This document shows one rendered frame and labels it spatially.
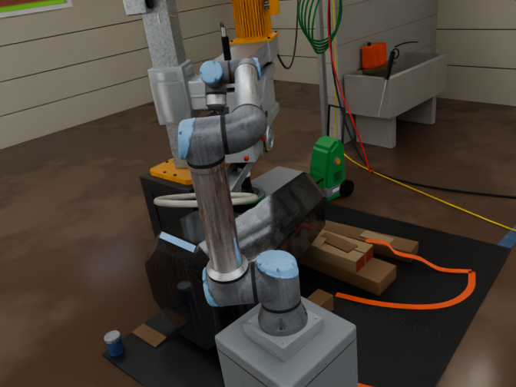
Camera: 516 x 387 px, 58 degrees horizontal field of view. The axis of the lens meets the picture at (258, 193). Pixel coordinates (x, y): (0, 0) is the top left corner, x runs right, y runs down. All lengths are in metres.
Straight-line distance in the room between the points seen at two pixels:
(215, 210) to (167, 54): 2.10
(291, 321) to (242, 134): 0.75
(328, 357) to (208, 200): 0.75
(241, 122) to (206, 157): 0.14
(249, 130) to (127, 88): 7.86
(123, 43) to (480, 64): 5.90
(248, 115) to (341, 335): 0.92
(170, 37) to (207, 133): 2.11
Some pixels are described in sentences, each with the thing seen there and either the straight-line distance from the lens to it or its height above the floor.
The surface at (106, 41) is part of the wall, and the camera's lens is 8.93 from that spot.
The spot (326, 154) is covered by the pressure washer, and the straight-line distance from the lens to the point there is 4.34.
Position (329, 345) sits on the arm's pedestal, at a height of 0.85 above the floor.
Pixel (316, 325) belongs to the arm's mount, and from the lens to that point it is 1.81.
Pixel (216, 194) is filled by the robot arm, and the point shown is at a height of 1.51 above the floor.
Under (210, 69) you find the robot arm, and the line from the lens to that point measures 1.85.
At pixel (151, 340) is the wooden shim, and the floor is 0.03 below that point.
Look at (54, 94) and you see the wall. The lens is 8.59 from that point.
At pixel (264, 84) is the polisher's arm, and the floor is 1.44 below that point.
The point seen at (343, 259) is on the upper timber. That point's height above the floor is 0.21.
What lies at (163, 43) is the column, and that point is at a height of 1.72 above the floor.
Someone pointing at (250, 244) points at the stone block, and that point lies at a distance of 2.70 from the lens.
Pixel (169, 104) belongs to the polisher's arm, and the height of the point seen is 1.32.
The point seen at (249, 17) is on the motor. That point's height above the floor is 1.83.
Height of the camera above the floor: 2.12
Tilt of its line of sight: 26 degrees down
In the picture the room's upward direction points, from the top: 8 degrees counter-clockwise
